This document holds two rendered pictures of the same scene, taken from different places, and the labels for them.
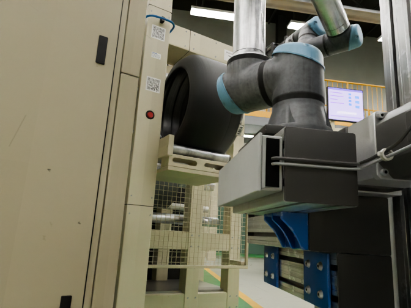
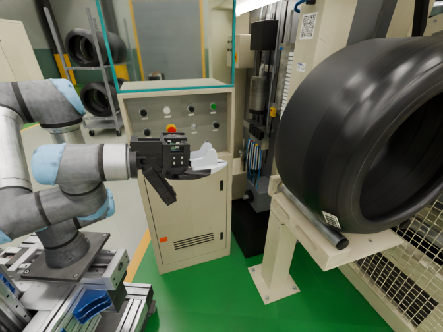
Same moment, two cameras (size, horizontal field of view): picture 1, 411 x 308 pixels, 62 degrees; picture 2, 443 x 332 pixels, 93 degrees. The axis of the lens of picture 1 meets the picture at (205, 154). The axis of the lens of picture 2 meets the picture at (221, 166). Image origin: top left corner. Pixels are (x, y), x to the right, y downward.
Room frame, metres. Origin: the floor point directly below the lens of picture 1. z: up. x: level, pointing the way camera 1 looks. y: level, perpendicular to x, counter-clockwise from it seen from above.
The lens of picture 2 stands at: (1.45, -0.64, 1.45)
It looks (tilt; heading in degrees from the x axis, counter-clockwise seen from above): 30 degrees down; 101
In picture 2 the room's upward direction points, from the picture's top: straight up
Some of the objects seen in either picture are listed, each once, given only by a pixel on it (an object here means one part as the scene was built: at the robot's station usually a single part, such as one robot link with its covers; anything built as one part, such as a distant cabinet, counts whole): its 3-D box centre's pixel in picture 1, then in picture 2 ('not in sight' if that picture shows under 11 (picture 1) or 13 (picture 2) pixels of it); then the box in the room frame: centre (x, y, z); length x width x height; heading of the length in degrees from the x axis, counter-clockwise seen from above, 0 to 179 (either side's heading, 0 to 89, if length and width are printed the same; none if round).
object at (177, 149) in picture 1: (199, 153); (308, 209); (1.66, 0.03, 0.90); 0.35 x 0.05 x 0.05; 120
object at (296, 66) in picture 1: (295, 76); (55, 221); (0.74, -0.20, 0.88); 0.13 x 0.12 x 0.14; 49
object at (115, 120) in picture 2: not in sight; (107, 76); (-1.49, 3.09, 0.96); 1.30 x 0.62 x 1.92; 101
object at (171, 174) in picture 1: (185, 176); (329, 221); (1.78, 0.10, 0.80); 0.37 x 0.36 x 0.02; 30
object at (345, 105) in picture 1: (345, 105); not in sight; (4.97, -2.13, 2.60); 0.60 x 0.05 x 0.55; 97
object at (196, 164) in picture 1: (197, 165); (303, 221); (1.66, 0.03, 0.84); 0.36 x 0.09 x 0.06; 120
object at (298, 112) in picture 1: (298, 122); (64, 243); (0.73, -0.21, 0.77); 0.15 x 0.15 x 0.10
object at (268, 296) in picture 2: not in sight; (272, 278); (1.63, 0.31, 0.01); 0.27 x 0.27 x 0.02; 30
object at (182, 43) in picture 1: (191, 52); not in sight; (2.10, 0.14, 1.71); 0.61 x 0.25 x 0.15; 120
